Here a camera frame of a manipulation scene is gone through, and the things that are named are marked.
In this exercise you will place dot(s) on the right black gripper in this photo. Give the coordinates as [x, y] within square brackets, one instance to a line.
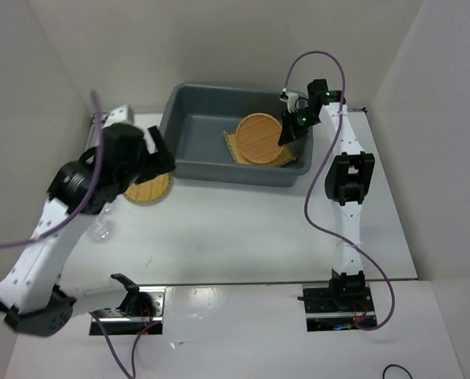
[289, 131]

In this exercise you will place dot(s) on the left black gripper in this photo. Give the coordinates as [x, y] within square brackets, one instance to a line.
[159, 162]

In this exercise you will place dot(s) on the round bamboo tray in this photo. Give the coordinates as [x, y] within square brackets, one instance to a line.
[149, 192]

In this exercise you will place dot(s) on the rectangular woven bamboo mat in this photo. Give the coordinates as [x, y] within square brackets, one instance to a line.
[284, 158]

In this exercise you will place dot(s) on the round orange woven tray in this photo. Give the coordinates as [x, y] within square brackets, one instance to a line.
[257, 138]

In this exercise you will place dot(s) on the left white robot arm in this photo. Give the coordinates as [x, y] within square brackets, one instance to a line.
[30, 295]

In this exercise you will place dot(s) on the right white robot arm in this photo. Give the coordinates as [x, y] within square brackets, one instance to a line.
[347, 181]

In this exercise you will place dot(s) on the grey plastic bin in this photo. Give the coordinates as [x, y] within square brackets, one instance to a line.
[195, 119]

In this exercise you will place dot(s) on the clear plastic cup lower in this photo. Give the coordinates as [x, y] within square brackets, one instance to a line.
[99, 230]

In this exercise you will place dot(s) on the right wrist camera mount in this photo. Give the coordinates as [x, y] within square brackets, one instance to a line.
[292, 99]

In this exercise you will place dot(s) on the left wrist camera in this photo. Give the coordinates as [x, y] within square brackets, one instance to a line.
[123, 114]

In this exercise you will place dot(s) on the aluminium table rail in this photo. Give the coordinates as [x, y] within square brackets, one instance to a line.
[92, 138]

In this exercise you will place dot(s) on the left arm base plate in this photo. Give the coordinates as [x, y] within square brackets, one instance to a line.
[147, 314]

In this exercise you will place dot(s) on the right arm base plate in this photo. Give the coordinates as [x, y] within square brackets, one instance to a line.
[324, 313]

